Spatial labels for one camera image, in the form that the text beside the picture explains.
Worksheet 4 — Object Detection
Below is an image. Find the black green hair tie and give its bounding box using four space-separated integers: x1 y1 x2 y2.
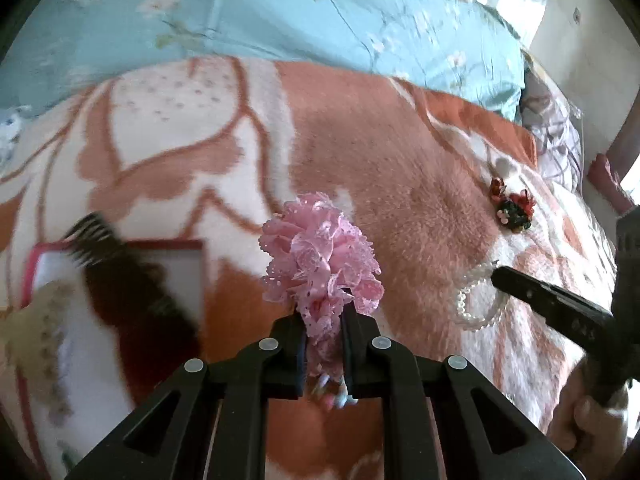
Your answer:
496 198 532 234

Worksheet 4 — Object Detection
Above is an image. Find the white pearl bracelet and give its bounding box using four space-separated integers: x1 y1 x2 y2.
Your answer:
454 259 507 332

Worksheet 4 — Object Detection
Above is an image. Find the orange white fleece blanket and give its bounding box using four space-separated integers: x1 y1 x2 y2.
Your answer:
0 56 621 480

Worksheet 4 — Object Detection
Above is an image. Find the pink lace scrunchie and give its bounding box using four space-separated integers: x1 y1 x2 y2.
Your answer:
259 192 386 412

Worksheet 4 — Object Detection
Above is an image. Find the person's right hand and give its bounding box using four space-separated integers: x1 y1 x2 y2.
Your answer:
547 359 636 471

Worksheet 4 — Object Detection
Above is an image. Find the red box white inside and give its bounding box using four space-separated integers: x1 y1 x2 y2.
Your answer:
20 239 207 480

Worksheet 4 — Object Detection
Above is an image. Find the black hair comb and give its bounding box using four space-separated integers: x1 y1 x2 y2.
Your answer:
64 212 200 322

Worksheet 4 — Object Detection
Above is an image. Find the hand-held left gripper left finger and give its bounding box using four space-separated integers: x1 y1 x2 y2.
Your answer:
64 309 307 480

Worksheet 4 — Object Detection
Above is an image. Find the turquoise floral quilt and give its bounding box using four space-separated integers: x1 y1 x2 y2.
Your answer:
0 0 527 123

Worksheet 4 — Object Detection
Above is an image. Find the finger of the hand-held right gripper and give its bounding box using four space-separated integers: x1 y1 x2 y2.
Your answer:
491 265 617 357

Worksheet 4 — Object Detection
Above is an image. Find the pink cloth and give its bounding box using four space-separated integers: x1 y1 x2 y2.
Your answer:
586 154 640 213

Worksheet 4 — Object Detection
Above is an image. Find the purple floral pillow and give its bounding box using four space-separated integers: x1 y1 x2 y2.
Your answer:
519 52 587 196

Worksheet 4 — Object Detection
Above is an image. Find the beige claw hair clip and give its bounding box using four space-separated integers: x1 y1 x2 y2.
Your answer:
0 280 77 423

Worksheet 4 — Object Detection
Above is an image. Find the red velvet bow clip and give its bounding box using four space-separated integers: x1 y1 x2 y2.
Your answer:
84 254 202 407

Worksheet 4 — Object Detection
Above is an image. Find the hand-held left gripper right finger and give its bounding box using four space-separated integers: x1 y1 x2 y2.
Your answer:
342 304 553 480

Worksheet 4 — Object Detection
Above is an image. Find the bear print cloth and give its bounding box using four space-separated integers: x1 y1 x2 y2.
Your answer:
0 109 25 161

